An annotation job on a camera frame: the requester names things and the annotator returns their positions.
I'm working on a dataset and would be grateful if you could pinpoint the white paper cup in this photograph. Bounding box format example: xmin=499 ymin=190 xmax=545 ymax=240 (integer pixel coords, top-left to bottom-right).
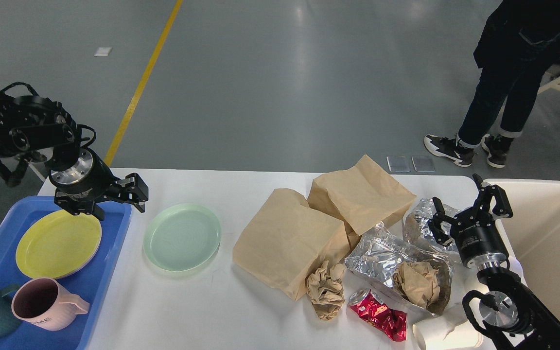
xmin=412 ymin=303 xmax=484 ymax=350

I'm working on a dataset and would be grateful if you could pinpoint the crushed red can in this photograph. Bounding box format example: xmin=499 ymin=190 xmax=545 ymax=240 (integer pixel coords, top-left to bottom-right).
xmin=348 ymin=289 xmax=407 ymax=342

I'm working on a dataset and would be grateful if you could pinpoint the silver foil bag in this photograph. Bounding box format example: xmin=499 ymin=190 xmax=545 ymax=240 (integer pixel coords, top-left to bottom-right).
xmin=344 ymin=222 xmax=453 ymax=317

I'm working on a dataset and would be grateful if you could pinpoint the clear floor plate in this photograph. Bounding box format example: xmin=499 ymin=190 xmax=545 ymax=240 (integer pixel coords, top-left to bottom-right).
xmin=386 ymin=156 xmax=411 ymax=173
xmin=411 ymin=156 xmax=436 ymax=173

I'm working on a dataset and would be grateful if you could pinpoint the white floor tag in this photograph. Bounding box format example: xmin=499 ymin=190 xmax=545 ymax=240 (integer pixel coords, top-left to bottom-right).
xmin=93 ymin=47 xmax=113 ymax=57

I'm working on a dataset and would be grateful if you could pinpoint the left clear floor plate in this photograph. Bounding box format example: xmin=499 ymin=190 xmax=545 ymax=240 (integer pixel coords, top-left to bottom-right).
xmin=386 ymin=156 xmax=411 ymax=173

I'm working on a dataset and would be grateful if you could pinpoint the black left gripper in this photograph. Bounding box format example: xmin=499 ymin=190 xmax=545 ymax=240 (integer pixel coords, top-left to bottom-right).
xmin=49 ymin=148 xmax=149 ymax=221

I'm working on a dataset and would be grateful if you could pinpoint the rear brown paper bag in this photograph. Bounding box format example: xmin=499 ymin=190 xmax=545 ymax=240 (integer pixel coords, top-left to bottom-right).
xmin=307 ymin=155 xmax=416 ymax=249

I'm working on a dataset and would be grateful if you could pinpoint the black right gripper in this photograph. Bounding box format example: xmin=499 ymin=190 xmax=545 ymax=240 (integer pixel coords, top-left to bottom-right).
xmin=427 ymin=174 xmax=513 ymax=269

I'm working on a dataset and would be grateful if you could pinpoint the crumpled paper in foil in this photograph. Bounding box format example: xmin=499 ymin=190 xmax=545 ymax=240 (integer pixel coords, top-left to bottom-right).
xmin=392 ymin=262 xmax=441 ymax=309

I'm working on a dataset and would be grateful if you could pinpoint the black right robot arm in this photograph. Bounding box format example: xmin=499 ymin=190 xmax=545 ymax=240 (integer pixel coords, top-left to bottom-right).
xmin=427 ymin=174 xmax=560 ymax=350

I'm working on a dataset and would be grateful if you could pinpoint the right clear floor plate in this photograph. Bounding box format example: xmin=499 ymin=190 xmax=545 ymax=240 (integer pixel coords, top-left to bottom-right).
xmin=411 ymin=156 xmax=436 ymax=173

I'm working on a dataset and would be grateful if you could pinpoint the large brown paper bag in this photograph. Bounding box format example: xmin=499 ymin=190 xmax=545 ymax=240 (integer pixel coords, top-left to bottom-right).
xmin=232 ymin=189 xmax=350 ymax=301

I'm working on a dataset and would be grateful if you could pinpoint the person with sneakers right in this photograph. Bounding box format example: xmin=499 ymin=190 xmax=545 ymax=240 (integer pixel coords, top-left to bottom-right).
xmin=423 ymin=0 xmax=560 ymax=168

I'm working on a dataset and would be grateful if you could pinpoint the mint green plate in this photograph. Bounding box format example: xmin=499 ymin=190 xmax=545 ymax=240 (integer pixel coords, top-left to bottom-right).
xmin=143 ymin=204 xmax=222 ymax=272

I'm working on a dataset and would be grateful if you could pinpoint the rear silver foil wrapper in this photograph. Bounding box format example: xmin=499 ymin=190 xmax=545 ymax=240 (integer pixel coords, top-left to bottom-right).
xmin=402 ymin=198 xmax=460 ymax=262

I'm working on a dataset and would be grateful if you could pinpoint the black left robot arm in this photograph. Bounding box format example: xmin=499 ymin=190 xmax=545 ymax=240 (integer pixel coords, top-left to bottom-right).
xmin=0 ymin=84 xmax=149 ymax=221

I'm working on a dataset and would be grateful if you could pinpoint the pink mug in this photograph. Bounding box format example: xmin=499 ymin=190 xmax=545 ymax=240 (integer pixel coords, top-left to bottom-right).
xmin=11 ymin=277 xmax=90 ymax=332

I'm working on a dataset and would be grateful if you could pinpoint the beige plastic bin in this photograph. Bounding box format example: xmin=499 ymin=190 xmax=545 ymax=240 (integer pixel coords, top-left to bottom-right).
xmin=489 ymin=179 xmax=560 ymax=321

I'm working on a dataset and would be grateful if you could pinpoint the crumpled brown paper ball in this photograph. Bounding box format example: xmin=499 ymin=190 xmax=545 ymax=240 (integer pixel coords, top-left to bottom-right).
xmin=306 ymin=261 xmax=345 ymax=321

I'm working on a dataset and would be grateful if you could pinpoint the yellow plate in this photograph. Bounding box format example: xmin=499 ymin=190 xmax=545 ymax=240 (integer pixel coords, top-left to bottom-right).
xmin=15 ymin=210 xmax=102 ymax=279

